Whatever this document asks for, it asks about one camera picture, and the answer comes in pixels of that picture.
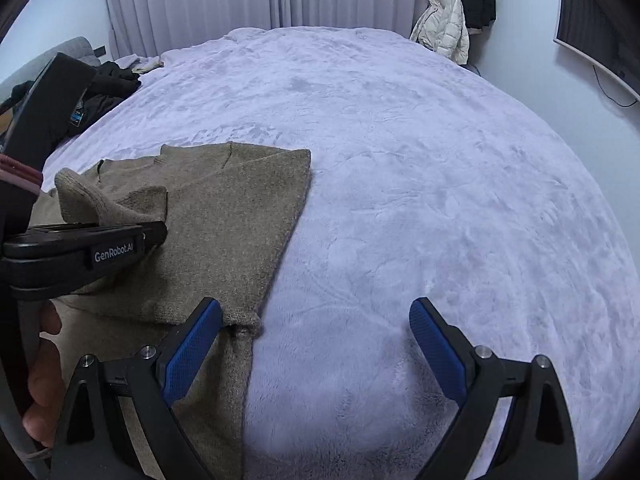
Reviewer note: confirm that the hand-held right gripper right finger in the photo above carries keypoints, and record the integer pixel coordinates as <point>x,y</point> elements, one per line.
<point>437,350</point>

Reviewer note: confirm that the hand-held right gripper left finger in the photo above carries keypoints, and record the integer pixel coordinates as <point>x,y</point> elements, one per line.
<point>192,345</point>

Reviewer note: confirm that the olive knitted sweater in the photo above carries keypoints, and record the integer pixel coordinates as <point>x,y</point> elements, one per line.
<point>225,220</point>

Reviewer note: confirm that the grey quilted headboard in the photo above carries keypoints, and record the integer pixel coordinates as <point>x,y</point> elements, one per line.
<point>55,55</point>

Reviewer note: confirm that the small beige cloth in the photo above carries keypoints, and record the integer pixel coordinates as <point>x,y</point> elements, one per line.
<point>147,63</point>

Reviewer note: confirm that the black jacket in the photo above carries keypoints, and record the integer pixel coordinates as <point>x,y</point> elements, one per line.
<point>107,90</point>

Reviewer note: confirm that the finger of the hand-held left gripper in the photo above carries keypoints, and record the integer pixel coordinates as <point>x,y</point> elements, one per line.
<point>155,235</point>

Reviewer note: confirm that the person's left forearm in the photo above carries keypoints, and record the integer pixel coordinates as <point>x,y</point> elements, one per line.
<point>20,172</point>

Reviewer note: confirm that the person's left hand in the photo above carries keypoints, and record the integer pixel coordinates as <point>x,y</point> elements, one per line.
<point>47,375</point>

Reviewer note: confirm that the black wall socket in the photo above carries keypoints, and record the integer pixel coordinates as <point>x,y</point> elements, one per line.
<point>99,51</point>

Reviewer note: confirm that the white puffer jacket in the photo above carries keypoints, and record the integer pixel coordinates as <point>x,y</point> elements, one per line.
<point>447,25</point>

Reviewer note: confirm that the wall-mounted television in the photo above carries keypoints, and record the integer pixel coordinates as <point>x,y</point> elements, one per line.
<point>585,30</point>

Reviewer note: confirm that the lavender fleece blanket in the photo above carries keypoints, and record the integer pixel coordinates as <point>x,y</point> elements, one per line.
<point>425,185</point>

